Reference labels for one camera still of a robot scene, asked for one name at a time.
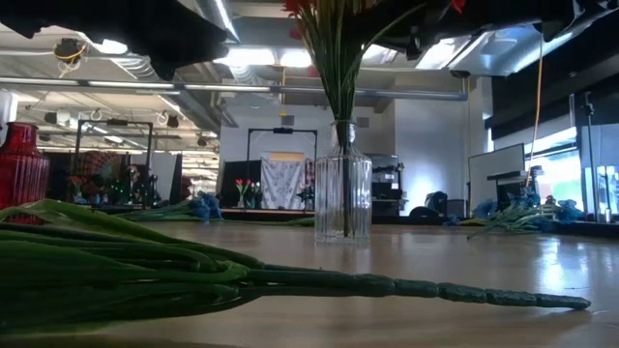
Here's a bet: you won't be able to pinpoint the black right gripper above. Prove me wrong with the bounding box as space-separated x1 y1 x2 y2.
371 0 456 62

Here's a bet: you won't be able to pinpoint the blue artificial flower bunch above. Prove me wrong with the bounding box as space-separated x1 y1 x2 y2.
0 197 592 334
118 190 223 223
466 186 586 242

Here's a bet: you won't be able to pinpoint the clear ribbed glass vase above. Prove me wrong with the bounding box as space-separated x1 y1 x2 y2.
313 120 373 245

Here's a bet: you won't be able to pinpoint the background tulips in vase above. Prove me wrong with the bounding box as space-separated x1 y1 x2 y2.
235 178 262 210

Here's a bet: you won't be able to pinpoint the red ribbed glass vase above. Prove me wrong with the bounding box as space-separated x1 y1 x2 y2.
0 122 51 226

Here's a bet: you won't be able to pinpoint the long horizontal ceiling pipe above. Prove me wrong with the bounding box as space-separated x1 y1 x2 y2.
0 75 469 102

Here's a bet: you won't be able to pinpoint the silver ventilation hood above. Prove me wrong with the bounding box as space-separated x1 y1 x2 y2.
415 21 589 78

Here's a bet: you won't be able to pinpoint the black shelf unit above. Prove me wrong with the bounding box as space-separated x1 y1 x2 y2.
369 153 407 218

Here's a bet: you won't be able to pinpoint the bright ceiling light panel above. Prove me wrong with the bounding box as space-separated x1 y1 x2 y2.
212 45 320 69

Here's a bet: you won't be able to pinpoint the whiteboard on stand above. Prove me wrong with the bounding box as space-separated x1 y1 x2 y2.
467 142 527 217

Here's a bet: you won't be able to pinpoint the black equipment stand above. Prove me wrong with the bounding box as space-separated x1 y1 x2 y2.
486 166 544 214

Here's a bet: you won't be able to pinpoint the black office chair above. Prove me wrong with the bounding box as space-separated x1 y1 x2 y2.
409 190 449 218

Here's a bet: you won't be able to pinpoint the white patterned cloth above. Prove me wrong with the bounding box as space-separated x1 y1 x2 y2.
260 153 307 212

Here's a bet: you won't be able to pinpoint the black tripod stand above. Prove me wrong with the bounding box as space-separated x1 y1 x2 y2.
579 91 601 223

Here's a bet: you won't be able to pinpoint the white pillar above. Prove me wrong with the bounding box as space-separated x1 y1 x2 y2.
0 89 19 146

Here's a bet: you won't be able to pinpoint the yellow hanging cable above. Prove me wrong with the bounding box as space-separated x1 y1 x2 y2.
524 45 545 189

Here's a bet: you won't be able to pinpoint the black background gantry frame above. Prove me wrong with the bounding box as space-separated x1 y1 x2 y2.
74 119 155 209
246 127 319 209

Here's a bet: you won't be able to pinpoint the silver round air duct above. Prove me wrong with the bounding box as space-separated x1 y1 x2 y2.
192 0 243 44

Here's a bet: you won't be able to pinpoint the ceiling cable reel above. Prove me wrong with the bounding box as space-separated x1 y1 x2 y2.
51 37 89 78

